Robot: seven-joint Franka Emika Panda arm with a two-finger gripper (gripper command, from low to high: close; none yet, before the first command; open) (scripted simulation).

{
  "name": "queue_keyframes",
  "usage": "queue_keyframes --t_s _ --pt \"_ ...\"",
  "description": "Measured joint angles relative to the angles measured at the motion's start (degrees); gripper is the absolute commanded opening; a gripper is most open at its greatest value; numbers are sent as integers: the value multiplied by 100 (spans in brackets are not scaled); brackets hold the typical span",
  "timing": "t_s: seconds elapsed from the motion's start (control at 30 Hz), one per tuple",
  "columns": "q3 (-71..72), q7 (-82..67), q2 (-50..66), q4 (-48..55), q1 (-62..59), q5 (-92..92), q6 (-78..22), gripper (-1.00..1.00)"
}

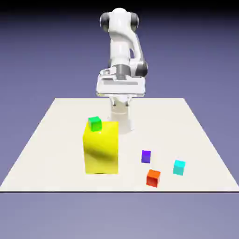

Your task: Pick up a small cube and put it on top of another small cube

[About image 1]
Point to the small orange cube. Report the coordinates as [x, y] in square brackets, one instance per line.
[153, 178]

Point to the small purple cube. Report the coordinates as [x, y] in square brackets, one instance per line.
[146, 156]

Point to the small cyan cube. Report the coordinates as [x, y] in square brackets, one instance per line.
[179, 167]

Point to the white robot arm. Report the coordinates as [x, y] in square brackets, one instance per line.
[121, 28]

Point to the large yellow box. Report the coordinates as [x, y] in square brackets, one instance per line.
[100, 149]

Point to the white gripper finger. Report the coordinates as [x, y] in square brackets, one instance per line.
[127, 101]
[114, 101]

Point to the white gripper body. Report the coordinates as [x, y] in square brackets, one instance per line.
[121, 88]

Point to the small green cube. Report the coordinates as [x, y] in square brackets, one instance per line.
[95, 124]

